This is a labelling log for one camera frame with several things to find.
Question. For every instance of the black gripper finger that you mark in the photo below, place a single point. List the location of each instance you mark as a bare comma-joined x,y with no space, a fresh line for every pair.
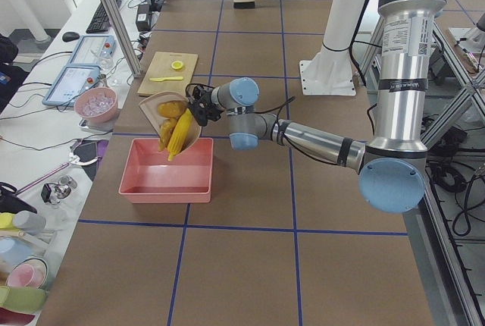
199,113

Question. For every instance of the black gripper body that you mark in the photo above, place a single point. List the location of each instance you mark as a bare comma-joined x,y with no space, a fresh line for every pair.
204,101

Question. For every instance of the yellow toy corn cob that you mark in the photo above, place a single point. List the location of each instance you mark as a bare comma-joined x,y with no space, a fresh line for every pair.
179,135

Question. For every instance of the brown toy potato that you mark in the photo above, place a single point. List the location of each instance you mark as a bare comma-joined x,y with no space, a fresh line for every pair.
171,109

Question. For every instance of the tan toy ginger root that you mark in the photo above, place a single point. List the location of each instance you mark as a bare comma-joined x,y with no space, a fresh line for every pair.
165,133

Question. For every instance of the beige dustpan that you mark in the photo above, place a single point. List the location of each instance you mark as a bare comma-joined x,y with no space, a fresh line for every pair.
149,107

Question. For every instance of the beige hand brush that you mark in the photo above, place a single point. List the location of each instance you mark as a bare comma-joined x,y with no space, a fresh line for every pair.
244,4

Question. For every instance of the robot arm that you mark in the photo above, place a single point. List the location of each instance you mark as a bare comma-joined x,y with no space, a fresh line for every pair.
390,165

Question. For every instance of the pink plastic bin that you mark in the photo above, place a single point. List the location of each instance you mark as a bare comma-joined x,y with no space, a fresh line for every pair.
149,178

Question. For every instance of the yellow plastic knife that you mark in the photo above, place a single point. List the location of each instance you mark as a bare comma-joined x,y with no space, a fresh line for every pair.
163,79

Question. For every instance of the bamboo cutting board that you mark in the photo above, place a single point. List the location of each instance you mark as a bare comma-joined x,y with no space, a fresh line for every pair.
160,66

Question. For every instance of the yellow toy lemon slice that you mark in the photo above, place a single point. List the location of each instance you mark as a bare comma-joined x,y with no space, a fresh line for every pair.
177,65

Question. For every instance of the digital kitchen scale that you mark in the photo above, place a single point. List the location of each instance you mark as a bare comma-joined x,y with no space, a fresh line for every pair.
88,126

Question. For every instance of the black power adapter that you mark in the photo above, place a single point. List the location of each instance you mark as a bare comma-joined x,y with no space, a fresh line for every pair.
143,18

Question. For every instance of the pink bowl of clear pieces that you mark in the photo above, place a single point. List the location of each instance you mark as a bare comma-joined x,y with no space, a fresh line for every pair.
97,105

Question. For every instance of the far blue teach pendant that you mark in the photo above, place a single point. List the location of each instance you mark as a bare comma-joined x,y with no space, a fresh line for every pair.
91,47

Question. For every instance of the blue teach pendant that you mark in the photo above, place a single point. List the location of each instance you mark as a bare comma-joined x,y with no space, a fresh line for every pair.
72,81
91,47

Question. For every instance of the black keyboard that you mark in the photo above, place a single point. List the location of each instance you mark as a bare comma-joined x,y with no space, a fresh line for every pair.
100,22

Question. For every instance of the near blue teach pendant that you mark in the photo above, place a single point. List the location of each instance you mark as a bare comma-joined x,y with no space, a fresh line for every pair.
72,81

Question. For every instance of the black computer mouse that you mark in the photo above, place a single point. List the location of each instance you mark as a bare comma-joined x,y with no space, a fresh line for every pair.
70,36

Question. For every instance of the person in black clothing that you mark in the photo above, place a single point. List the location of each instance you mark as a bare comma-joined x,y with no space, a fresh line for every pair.
12,77

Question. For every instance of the grey cup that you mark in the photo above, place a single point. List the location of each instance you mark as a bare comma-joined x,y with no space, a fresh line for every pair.
29,222

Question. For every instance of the pink cup in stack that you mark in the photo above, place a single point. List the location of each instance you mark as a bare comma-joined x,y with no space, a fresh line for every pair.
31,273

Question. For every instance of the green cup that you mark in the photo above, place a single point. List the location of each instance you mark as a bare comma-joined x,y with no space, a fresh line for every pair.
26,300

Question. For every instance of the aluminium frame post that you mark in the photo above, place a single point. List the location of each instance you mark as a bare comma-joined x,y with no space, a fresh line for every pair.
122,36

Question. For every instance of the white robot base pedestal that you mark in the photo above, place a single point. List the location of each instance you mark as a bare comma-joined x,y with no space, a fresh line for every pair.
329,73

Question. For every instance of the aluminium frame rail right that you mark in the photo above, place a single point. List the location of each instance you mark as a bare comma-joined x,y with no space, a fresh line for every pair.
447,229

